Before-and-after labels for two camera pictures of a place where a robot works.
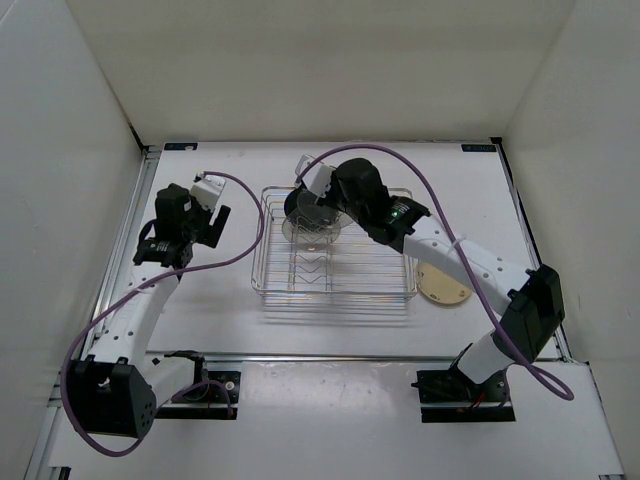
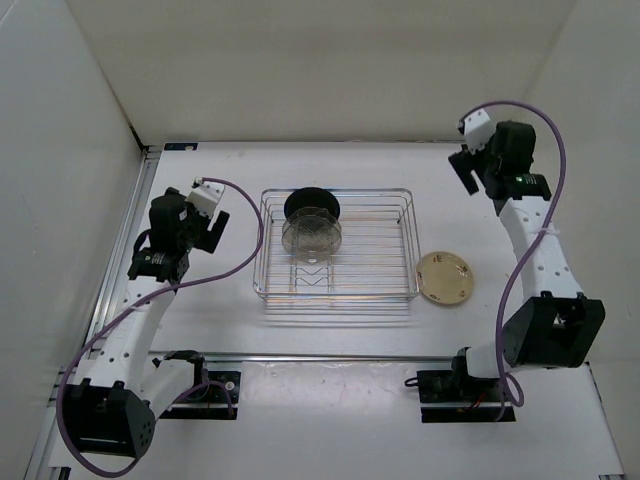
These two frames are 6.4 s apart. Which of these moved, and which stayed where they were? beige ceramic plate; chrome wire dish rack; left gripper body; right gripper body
Moved: right gripper body
Stayed: beige ceramic plate; left gripper body; chrome wire dish rack
